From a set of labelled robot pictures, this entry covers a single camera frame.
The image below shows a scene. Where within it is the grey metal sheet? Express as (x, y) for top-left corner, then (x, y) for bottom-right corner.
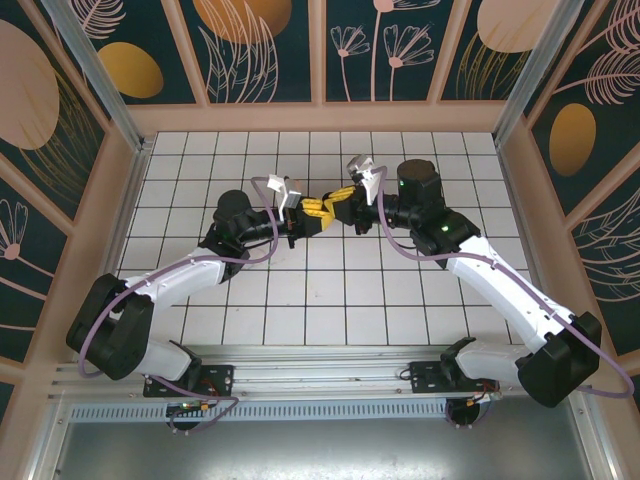
(29, 394), (621, 480)

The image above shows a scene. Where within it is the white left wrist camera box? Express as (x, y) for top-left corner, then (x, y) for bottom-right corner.
(267, 173), (303, 214)

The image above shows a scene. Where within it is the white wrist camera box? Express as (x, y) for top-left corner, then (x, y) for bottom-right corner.
(267, 173), (303, 214)
(347, 154), (384, 206)

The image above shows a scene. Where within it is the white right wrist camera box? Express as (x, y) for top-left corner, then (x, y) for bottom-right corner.
(347, 154), (384, 206)

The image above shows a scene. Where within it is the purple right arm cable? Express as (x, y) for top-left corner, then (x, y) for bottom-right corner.
(372, 167), (632, 401)

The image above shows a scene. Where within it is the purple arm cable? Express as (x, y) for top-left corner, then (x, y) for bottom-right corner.
(372, 167), (632, 401)
(78, 175), (242, 435)

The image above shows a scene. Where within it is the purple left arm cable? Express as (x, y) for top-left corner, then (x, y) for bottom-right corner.
(78, 175), (242, 435)

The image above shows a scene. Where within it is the aluminium mounting rail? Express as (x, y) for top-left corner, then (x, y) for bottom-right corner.
(47, 342), (594, 401)

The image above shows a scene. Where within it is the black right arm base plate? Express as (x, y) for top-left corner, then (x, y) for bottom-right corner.
(408, 359), (501, 396)

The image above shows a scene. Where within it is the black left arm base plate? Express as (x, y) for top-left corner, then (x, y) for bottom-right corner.
(143, 363), (236, 399)

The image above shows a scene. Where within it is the perforated metal cable tray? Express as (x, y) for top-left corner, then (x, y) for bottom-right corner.
(67, 397), (451, 424)

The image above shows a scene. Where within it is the aluminium corner post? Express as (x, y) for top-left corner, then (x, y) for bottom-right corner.
(492, 0), (599, 146)
(39, 0), (151, 154)

